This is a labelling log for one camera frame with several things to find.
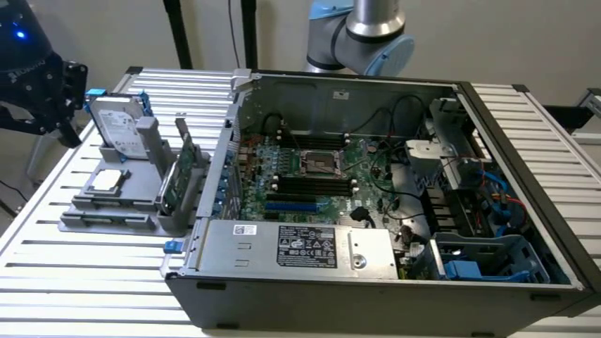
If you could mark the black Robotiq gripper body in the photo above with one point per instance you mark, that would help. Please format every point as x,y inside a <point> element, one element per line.
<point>23,53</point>

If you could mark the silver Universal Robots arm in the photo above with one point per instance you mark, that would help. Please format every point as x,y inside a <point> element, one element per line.
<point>371,21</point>

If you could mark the green RAM stick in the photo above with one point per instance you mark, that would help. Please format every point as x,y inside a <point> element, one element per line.
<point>117,203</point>

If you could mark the black RAM slot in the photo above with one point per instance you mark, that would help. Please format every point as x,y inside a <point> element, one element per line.
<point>315,183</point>
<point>312,138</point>
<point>315,193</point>
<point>312,145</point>
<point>315,188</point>
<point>315,179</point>
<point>312,135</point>
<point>312,142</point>

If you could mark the blue expansion slot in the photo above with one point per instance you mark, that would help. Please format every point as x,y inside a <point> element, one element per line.
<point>291,207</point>

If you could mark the hard disk with blue carrier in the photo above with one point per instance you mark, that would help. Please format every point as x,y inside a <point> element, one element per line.
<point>117,123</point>

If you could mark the silver CPU chip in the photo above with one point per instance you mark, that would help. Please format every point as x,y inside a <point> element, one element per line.
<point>109,180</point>

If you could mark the grey printed parts rack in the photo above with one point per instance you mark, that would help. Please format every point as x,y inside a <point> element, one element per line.
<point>149,141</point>

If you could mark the black table corner cap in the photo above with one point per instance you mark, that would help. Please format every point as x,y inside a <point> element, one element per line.
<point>523,88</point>
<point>135,69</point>

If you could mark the green graphics card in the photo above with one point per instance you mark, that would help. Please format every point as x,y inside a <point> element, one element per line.
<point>176,186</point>

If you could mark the black stand pole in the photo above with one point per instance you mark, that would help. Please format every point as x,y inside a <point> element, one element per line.
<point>179,31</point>
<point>249,31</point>

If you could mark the blue case latch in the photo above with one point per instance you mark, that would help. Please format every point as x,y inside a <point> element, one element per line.
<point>172,246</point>

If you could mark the grey case corner latch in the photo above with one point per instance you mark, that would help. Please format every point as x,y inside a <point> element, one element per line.
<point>243,79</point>

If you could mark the green motherboard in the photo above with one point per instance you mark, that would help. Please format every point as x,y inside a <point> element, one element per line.
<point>291,165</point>

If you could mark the silver power supply unit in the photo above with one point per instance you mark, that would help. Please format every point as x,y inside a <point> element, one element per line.
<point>263,246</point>

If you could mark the metal CPU socket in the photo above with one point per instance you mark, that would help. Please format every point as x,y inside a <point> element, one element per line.
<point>321,162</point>

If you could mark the grey metal disk bay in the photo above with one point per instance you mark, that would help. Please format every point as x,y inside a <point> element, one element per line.
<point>441,155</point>

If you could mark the open black PC case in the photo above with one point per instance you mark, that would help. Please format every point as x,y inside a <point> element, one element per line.
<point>376,303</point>

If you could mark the blue plastic drive cage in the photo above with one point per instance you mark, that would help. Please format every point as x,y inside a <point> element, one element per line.
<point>493,253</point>

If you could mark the aluminium profile frame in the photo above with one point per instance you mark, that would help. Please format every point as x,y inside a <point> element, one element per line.
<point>589,102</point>

